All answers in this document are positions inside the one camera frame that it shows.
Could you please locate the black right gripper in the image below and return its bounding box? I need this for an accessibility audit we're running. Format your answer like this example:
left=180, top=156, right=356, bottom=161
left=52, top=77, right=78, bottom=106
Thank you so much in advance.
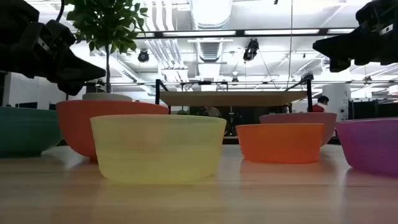
left=312, top=0, right=398, bottom=73

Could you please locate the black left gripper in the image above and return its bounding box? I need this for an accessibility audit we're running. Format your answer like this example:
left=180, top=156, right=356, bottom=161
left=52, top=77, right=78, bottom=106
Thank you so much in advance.
left=0, top=20, right=107, bottom=96

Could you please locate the red bowl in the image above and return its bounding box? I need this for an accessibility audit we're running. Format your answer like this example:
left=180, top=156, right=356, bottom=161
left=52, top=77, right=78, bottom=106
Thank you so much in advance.
left=56, top=100, right=170, bottom=162

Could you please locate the teal bowl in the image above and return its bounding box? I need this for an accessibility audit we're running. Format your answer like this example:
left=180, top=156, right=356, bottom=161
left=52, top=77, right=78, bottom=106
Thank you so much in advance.
left=0, top=106, right=62, bottom=157

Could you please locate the orange translucent bowl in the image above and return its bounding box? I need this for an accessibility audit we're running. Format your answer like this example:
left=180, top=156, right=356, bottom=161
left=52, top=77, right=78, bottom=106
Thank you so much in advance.
left=235, top=123, right=326, bottom=164

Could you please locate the beige planter pot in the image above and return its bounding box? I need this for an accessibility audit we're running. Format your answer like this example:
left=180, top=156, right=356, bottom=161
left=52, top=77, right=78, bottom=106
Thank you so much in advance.
left=82, top=92, right=134, bottom=102

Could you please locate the person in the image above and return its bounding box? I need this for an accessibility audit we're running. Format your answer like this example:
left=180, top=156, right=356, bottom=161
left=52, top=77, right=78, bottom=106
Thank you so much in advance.
left=312, top=95, right=330, bottom=113

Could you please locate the green leafy tree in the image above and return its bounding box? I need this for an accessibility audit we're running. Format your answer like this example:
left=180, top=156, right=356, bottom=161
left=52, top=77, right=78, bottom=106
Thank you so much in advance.
left=64, top=0, right=149, bottom=94

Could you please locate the black ceiling spot lamp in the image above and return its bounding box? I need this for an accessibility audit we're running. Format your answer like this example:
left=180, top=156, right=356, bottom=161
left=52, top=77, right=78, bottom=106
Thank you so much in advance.
left=137, top=49, right=150, bottom=63
left=242, top=38, right=260, bottom=62

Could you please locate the pink bowl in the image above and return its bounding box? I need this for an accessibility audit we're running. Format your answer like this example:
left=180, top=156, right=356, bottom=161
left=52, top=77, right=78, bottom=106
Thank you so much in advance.
left=259, top=112, right=338, bottom=147

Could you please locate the purple bowl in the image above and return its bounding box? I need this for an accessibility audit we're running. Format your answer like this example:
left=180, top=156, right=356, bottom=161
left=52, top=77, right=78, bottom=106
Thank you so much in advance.
left=335, top=117, right=398, bottom=178

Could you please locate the yellow translucent bowl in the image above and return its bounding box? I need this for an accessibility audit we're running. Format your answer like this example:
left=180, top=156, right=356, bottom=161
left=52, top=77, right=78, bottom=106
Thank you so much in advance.
left=90, top=114, right=228, bottom=184

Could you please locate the wooden shelf with black frame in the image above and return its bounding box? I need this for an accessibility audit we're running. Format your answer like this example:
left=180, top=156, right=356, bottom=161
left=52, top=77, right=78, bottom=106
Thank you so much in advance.
left=154, top=78, right=314, bottom=114

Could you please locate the white ventilation duct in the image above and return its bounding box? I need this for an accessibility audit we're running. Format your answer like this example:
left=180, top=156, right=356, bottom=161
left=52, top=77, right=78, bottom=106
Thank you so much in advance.
left=188, top=0, right=234, bottom=63

